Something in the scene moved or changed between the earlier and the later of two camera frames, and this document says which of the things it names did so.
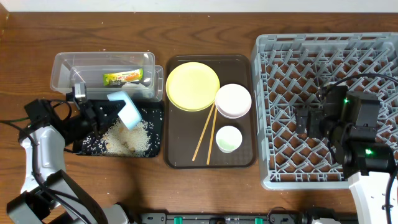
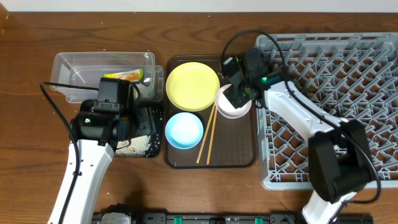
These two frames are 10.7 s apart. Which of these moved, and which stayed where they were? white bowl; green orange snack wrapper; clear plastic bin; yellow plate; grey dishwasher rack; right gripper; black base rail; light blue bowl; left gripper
Moved: right gripper; left gripper; light blue bowl
Stayed: grey dishwasher rack; clear plastic bin; yellow plate; black base rail; green orange snack wrapper; white bowl
